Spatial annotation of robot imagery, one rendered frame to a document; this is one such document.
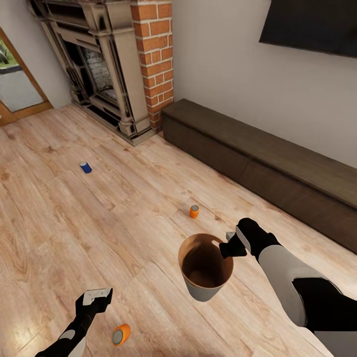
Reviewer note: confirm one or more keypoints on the trash can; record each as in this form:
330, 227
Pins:
203, 267

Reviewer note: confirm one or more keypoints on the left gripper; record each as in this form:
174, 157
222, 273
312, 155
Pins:
99, 305

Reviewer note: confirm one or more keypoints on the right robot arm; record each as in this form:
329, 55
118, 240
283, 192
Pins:
308, 297

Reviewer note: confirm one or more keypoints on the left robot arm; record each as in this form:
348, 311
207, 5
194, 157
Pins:
72, 342

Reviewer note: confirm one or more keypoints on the can of soda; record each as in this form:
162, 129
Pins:
85, 167
194, 211
120, 334

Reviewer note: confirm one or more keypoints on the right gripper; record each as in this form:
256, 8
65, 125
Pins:
229, 249

